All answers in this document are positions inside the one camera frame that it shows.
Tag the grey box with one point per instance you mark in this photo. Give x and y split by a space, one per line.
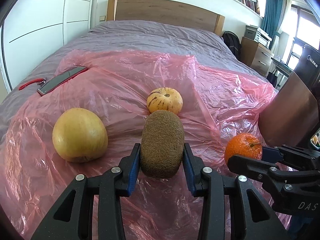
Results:
256 35

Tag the large yellow apple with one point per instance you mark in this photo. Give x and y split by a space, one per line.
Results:
78 135

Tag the wooden headboard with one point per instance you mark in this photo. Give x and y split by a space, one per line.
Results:
165 11

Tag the brown metal container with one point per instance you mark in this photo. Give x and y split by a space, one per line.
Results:
290 112

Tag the black bag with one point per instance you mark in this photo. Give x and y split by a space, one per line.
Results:
272 78

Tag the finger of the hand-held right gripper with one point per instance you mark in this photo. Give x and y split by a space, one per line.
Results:
270 153
250 167

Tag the teal curtain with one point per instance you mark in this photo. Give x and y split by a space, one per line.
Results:
272 15

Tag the wooden nightstand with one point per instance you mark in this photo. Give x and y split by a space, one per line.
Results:
257 57

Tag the small mandarin with stem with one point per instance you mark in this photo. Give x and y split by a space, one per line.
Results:
241 147

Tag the pink plastic sheet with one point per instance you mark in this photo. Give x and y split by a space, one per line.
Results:
112 80

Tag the black backpack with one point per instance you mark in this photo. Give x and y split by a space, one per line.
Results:
231 45

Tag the white wardrobe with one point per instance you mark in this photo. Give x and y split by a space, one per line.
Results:
42 12

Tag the window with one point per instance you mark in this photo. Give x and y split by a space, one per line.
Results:
306 25

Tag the brown kiwi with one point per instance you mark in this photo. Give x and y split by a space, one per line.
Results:
162 142

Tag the striped yellow pepino melon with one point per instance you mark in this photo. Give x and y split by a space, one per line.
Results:
165 101

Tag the red smartphone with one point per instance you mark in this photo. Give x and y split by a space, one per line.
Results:
62 80

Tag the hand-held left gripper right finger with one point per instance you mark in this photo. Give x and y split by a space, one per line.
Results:
189 171

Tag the bed with wooden headboard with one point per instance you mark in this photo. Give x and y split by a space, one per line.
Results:
150 35

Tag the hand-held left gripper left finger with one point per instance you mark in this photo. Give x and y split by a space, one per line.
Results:
132 171

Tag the black appliance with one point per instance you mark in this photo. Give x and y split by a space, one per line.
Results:
310 60

